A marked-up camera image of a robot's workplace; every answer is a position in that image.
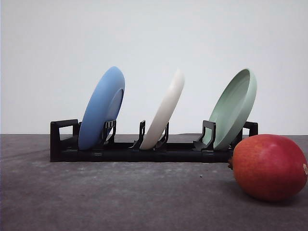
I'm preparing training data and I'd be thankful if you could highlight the white plate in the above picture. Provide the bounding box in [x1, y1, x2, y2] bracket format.
[140, 70, 185, 150]

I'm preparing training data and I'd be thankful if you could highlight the red pomegranate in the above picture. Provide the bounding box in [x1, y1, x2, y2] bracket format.
[232, 134, 308, 202]

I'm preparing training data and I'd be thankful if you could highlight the blue plate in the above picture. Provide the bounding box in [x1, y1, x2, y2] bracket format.
[78, 66, 125, 151]

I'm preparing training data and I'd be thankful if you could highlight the green plate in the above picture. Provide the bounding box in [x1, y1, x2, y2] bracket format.
[204, 69, 257, 150]

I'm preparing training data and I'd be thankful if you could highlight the black plate rack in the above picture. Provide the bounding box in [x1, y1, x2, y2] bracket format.
[51, 119, 258, 163]

